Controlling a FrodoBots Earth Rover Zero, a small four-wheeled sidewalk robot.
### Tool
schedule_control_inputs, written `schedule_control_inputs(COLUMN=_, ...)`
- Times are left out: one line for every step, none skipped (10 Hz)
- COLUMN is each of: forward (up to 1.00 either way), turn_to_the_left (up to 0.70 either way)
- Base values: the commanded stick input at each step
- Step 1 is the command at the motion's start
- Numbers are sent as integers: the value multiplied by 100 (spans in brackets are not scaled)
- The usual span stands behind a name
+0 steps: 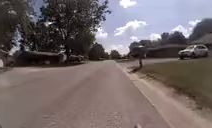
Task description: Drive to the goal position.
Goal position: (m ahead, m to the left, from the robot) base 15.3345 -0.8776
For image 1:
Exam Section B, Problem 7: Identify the mailbox on post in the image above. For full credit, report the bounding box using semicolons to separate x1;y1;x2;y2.
136;45;147;69

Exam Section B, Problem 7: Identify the pale concrete driveway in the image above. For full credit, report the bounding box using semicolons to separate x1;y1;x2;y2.
117;57;180;67

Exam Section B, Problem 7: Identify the row of trees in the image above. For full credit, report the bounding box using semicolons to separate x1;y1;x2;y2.
128;17;212;52

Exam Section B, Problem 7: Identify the pale concrete kerb strip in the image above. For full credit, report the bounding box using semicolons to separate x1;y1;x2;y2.
114;60;212;128

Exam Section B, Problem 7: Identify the low house under trees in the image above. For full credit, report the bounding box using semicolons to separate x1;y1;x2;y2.
13;50;68;66

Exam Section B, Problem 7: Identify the dark low house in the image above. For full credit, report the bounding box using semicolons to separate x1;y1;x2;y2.
146;44;189;59

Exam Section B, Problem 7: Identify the group of tall trees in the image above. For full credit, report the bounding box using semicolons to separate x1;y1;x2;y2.
0;0;112;62

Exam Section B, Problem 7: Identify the building with pale door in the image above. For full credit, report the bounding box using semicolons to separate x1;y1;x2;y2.
0;46;13;70

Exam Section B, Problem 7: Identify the white car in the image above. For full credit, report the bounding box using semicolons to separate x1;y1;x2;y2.
177;44;210;61

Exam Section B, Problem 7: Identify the house with grey roof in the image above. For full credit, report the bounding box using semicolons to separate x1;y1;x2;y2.
189;31;212;58

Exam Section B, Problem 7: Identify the grass lawn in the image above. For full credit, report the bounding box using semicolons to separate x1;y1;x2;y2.
132;58;212;113

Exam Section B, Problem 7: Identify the grey asphalt road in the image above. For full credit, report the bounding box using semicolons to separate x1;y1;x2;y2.
0;59;172;128

